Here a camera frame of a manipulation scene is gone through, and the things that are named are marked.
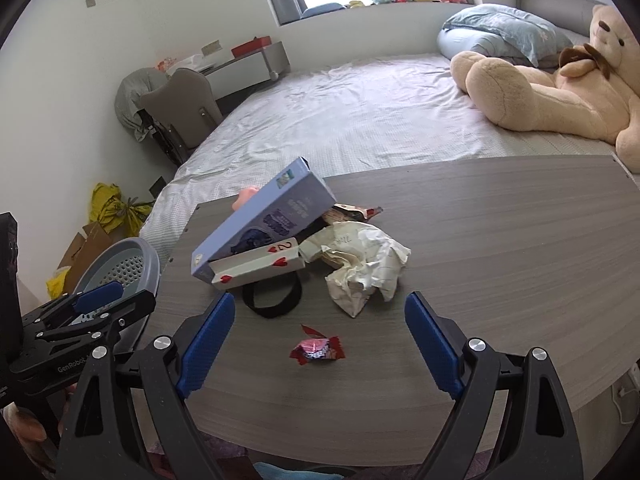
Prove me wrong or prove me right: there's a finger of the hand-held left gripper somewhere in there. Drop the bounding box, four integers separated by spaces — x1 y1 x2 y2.
37 291 157 347
22 281 124 332

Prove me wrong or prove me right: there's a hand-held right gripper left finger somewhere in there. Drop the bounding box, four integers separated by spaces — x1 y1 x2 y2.
54 291 237 480

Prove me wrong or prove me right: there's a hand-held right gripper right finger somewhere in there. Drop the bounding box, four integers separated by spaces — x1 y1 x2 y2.
404 291 585 480

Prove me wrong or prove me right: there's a grey perforated plastic basket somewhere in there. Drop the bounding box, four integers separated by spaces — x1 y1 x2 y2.
62 236 161 361

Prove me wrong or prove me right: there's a black elastic band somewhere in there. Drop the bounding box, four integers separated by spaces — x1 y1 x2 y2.
242 270 303 319

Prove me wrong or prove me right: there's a red candy wrapper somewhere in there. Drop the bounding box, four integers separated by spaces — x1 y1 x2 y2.
290 325 347 367

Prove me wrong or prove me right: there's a white paper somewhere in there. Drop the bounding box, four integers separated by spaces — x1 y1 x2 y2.
300 221 412 319

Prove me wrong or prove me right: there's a blue cardboard box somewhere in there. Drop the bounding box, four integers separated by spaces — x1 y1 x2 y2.
191 156 337 286

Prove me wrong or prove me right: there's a person's left hand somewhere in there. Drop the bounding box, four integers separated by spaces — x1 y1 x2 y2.
0 405 48 443

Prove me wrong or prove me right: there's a small bright yellow bag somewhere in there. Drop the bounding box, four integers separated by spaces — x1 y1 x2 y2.
46 265 71 301

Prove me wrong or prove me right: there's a brown cardboard box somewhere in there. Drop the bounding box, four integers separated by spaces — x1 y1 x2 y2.
57 222 117 292

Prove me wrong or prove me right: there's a tied yellow printed bag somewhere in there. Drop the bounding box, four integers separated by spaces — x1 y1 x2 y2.
107 197 156 237

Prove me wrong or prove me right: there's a yellow plastic bag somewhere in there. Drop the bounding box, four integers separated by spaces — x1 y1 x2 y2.
91 182 123 222

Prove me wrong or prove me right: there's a playing card with red hearts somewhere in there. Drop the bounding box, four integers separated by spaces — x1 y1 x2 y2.
210 240 306 291

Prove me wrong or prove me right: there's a brown and red snack wrapper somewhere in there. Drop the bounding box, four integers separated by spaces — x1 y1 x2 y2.
322 203 384 227

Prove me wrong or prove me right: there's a pink pig toy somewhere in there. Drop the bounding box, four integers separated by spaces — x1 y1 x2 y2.
233 186 259 213

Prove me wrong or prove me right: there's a blue cloth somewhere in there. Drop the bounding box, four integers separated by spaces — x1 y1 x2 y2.
252 462 361 480

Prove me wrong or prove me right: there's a white power strip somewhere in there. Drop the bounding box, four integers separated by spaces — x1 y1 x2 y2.
611 360 640 426

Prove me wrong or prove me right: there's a grey clothes bundle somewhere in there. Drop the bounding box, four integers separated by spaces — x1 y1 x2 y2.
114 67 166 142

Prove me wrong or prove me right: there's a grey padded chair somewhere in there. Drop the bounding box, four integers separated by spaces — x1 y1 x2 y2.
137 67 224 166

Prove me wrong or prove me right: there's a bed with checked sheet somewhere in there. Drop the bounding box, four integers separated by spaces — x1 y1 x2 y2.
139 51 640 257

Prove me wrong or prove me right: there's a grey and white desk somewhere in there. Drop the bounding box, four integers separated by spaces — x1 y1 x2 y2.
192 41 292 106

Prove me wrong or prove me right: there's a large beige teddy bear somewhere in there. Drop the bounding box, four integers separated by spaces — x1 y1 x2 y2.
450 4 640 173

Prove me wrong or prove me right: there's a red box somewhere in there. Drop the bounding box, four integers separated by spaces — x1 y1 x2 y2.
231 36 272 57

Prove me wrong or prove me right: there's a light blue bolster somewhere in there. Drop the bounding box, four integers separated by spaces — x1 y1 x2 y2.
437 27 501 59

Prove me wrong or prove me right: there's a blue patterned pillow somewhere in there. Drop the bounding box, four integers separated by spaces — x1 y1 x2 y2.
442 3 574 68

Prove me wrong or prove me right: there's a blue cushion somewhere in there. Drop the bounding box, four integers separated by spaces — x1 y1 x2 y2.
302 2 346 16

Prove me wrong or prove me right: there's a grey bed headboard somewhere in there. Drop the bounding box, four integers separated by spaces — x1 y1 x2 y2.
516 0 608 38

